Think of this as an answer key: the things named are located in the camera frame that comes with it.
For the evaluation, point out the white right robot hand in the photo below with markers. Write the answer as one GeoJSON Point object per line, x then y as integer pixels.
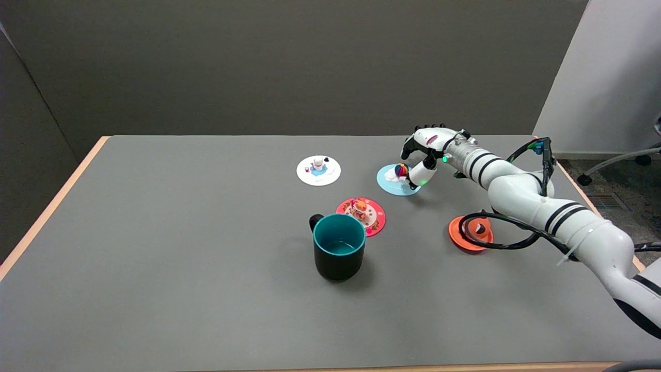
{"type": "Point", "coordinates": [426, 147]}

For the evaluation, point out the light blue balloon cup lid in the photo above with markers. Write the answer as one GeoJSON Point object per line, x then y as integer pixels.
{"type": "Point", "coordinates": [393, 181]}

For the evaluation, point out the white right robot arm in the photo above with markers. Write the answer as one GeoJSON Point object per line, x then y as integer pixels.
{"type": "Point", "coordinates": [547, 206]}

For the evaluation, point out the pink tiger cup lid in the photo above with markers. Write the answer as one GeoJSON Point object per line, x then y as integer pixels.
{"type": "Point", "coordinates": [367, 213]}

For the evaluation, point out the orange fox cup lid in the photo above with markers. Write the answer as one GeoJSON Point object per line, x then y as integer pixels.
{"type": "Point", "coordinates": [467, 238]}

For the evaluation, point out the white bear cup lid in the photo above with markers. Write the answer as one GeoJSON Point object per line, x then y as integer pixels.
{"type": "Point", "coordinates": [318, 170]}

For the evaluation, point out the teal black mug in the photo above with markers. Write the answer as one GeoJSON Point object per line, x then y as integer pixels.
{"type": "Point", "coordinates": [338, 248]}

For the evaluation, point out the office chair base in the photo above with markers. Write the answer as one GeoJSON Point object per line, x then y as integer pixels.
{"type": "Point", "coordinates": [617, 163]}

